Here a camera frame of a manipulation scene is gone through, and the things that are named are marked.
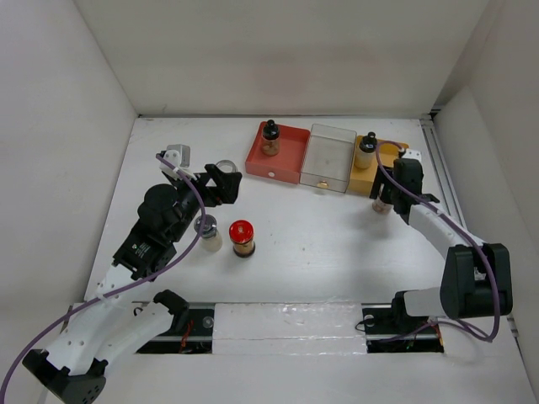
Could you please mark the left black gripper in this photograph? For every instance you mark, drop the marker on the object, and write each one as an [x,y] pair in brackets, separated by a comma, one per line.
[226,183]

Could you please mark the white-lid small jar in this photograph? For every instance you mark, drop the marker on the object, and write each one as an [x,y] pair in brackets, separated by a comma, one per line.
[379,207]

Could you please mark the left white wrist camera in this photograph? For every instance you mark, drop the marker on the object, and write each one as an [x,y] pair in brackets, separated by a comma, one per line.
[178,156]

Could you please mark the black-cap brown spice bottle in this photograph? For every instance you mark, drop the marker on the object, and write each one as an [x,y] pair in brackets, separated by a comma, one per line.
[270,139]

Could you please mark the black-cap white spice bottle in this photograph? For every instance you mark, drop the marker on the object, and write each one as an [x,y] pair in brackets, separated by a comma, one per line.
[365,151]

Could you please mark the wide silver-rim spice jar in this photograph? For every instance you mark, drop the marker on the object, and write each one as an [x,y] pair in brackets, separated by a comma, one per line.
[227,166]

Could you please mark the clear plastic tray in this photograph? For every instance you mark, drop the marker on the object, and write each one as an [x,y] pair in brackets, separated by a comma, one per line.
[328,158]

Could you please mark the yellow tray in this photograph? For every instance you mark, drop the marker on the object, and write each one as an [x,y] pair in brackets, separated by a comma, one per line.
[361,180]

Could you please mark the aluminium mounting rail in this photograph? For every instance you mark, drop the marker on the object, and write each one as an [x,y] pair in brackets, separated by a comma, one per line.
[448,193]

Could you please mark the silver-cap white spice jar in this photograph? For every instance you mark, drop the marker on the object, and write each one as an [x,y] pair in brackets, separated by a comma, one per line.
[210,237]

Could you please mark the red tray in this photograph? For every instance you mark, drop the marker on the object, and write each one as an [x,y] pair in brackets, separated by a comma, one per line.
[286,165]

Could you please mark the red-cap dark sauce bottle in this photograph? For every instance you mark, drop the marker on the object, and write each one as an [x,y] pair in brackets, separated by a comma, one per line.
[241,234]

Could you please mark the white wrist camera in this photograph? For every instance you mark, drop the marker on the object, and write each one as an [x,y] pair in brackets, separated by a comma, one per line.
[408,153]
[178,156]

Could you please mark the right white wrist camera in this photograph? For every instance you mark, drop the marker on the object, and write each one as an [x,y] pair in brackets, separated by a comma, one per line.
[408,153]

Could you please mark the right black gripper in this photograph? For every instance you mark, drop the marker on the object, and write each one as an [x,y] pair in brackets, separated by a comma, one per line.
[376,188]

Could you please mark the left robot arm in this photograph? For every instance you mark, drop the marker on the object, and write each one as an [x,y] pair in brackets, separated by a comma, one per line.
[75,365]

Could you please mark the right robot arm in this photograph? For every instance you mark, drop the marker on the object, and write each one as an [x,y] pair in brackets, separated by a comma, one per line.
[476,286]

